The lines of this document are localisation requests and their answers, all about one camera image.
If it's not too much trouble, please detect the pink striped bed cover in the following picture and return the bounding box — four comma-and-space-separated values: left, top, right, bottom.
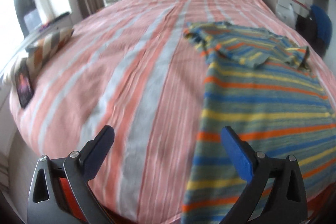
10, 0, 335, 223

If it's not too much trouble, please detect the white window bench cabinet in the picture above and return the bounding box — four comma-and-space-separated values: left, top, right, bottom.
23, 12, 73, 43

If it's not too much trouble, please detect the white desk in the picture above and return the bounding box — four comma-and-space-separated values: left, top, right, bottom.
263, 0, 309, 22

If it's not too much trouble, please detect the dark book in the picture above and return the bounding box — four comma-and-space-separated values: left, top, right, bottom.
14, 60, 34, 109

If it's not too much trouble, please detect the blue garment on chair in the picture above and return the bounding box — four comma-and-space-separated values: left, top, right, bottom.
310, 5, 333, 58

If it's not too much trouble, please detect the white plastic bag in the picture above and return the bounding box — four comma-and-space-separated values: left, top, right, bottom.
282, 4, 297, 29

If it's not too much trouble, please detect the multicolour striped knit sweater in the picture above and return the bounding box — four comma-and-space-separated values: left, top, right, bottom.
181, 22, 335, 223

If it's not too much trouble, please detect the chevron patterned cushion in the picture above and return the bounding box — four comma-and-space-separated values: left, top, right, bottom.
26, 27, 74, 80

